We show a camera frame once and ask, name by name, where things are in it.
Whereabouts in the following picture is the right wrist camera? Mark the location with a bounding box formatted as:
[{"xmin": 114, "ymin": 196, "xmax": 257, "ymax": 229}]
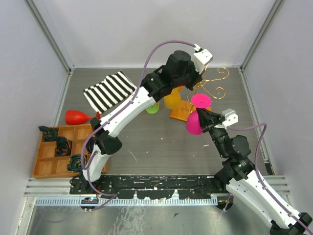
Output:
[{"xmin": 221, "ymin": 108, "xmax": 239, "ymax": 129}]

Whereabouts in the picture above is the rolled dark orange-floral tie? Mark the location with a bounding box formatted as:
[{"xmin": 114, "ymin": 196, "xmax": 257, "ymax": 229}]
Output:
[{"xmin": 38, "ymin": 126, "xmax": 58, "ymax": 142}]

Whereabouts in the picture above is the yellow-orange plastic wine glass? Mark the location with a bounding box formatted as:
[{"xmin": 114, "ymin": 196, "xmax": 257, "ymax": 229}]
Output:
[{"xmin": 164, "ymin": 87, "xmax": 182, "ymax": 110}]

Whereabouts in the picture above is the green plastic wine glass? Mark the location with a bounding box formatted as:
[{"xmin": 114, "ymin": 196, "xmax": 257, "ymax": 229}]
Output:
[{"xmin": 146, "ymin": 103, "xmax": 159, "ymax": 114}]

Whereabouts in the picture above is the black white striped cloth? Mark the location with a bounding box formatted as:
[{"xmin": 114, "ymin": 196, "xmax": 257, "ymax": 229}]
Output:
[{"xmin": 83, "ymin": 70, "xmax": 137, "ymax": 114}]

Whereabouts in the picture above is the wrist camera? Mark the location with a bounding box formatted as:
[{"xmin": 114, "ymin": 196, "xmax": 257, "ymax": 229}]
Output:
[
  {"xmin": 221, "ymin": 108, "xmax": 239, "ymax": 129},
  {"xmin": 191, "ymin": 44, "xmax": 213, "ymax": 74}
]

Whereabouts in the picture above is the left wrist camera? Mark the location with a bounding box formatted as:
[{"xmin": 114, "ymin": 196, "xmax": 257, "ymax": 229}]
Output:
[{"xmin": 191, "ymin": 44, "xmax": 213, "ymax": 74}]

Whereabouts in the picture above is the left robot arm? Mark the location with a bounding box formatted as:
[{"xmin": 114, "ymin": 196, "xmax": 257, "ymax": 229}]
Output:
[{"xmin": 77, "ymin": 50, "xmax": 202, "ymax": 194}]

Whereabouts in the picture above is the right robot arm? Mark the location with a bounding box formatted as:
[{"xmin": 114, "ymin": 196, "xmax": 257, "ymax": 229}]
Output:
[{"xmin": 196, "ymin": 108, "xmax": 313, "ymax": 235}]

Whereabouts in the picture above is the magenta plastic wine glass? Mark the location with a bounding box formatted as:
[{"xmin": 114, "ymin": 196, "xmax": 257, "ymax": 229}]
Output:
[{"xmin": 185, "ymin": 94, "xmax": 212, "ymax": 135}]

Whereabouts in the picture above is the rolled blue-yellow tie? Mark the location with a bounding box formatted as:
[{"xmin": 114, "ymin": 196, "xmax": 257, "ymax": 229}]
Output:
[{"xmin": 67, "ymin": 154, "xmax": 83, "ymax": 173}]

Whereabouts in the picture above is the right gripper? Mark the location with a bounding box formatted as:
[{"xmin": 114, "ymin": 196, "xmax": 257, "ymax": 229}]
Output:
[{"xmin": 196, "ymin": 106, "xmax": 228, "ymax": 157}]

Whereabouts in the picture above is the white slotted cable duct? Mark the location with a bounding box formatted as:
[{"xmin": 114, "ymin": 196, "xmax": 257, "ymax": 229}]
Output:
[{"xmin": 35, "ymin": 196, "xmax": 218, "ymax": 206}]

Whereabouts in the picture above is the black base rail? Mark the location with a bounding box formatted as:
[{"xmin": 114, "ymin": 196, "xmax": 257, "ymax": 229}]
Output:
[{"xmin": 69, "ymin": 175, "xmax": 235, "ymax": 200}]

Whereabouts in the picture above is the red plastic wine glass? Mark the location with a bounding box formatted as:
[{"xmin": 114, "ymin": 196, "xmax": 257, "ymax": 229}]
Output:
[{"xmin": 65, "ymin": 110, "xmax": 94, "ymax": 125}]

